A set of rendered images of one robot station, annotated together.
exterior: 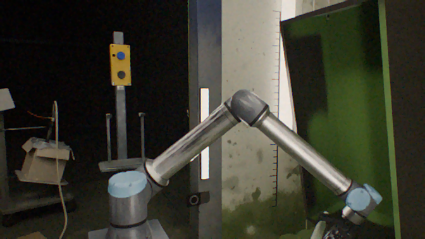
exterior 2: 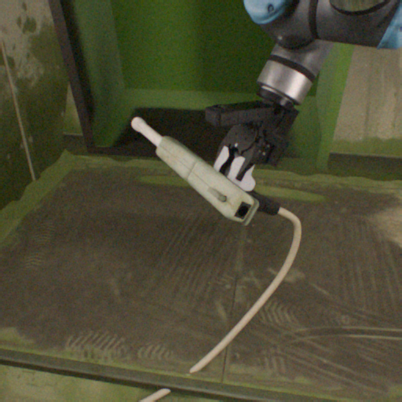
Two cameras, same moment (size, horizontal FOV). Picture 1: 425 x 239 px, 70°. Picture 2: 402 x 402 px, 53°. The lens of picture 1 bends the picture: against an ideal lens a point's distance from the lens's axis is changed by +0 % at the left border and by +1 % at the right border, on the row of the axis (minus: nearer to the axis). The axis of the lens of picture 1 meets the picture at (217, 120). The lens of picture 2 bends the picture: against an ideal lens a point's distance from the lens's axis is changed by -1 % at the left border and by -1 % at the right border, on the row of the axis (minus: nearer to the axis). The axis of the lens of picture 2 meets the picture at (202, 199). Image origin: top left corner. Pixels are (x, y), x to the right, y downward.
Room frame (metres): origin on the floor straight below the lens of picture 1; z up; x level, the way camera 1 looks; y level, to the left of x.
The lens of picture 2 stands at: (1.01, 0.06, 0.91)
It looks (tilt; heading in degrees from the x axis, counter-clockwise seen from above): 32 degrees down; 305
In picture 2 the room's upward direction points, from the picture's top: straight up
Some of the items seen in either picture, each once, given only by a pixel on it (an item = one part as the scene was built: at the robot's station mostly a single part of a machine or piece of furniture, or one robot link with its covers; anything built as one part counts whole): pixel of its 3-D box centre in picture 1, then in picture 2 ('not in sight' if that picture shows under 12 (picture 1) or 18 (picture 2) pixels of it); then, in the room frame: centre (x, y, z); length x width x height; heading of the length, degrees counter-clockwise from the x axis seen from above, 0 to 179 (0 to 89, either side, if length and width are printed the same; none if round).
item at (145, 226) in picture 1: (129, 228); not in sight; (1.20, 0.37, 0.69); 0.19 x 0.19 x 0.10
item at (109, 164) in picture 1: (126, 138); not in sight; (1.90, 0.58, 0.95); 0.26 x 0.15 x 0.32; 115
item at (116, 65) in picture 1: (120, 65); not in sight; (1.99, 0.63, 1.42); 0.12 x 0.06 x 0.26; 115
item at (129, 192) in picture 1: (128, 195); not in sight; (1.21, 0.37, 0.83); 0.17 x 0.15 x 0.18; 175
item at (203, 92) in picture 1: (204, 134); not in sight; (2.04, 0.09, 0.96); 0.06 x 0.02 x 0.63; 115
